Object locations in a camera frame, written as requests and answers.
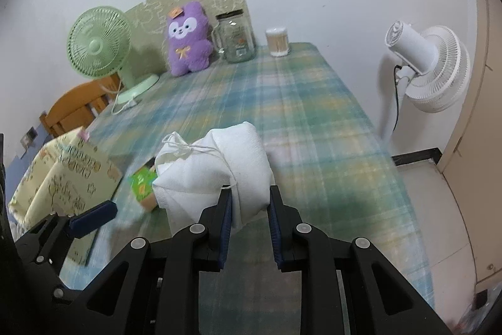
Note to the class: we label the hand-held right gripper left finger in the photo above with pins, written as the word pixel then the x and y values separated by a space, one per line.
pixel 225 229

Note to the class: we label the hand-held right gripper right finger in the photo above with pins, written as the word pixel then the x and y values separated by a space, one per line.
pixel 274 229

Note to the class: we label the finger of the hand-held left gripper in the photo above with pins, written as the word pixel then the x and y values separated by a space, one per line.
pixel 94 218

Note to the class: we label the cartoon printed fabric storage box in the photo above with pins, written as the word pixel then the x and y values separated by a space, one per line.
pixel 74 170

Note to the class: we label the green orange printed box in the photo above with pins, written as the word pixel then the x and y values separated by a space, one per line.
pixel 143 182

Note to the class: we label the wooden chair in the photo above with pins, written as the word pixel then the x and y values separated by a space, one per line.
pixel 74 103

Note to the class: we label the plaid tablecloth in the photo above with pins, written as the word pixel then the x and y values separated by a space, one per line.
pixel 306 115

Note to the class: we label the black floor strip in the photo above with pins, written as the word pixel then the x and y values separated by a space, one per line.
pixel 415 157

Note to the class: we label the green desk fan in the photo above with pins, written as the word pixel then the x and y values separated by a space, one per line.
pixel 98 44

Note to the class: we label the cotton swab container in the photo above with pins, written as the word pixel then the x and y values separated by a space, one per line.
pixel 277 42

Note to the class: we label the purple plush toy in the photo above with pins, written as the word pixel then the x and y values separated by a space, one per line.
pixel 188 44

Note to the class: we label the glass jar with black lid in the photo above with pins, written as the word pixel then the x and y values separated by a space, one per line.
pixel 237 40

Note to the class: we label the green patterned board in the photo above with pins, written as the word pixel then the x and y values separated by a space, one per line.
pixel 153 17

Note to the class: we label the white standing fan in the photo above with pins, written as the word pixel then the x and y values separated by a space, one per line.
pixel 435 72

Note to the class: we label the beige door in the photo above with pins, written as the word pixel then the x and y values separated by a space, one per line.
pixel 482 123

